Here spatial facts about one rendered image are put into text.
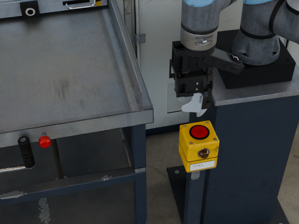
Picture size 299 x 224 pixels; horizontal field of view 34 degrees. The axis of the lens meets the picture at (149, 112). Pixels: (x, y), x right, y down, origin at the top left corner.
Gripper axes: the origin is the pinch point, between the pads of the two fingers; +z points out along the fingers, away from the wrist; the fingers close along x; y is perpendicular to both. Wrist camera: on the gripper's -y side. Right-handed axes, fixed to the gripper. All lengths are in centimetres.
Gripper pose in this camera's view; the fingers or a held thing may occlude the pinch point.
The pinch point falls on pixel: (201, 111)
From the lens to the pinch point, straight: 116.1
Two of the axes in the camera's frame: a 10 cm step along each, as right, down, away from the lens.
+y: -9.8, 1.4, -1.4
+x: 2.0, 6.7, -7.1
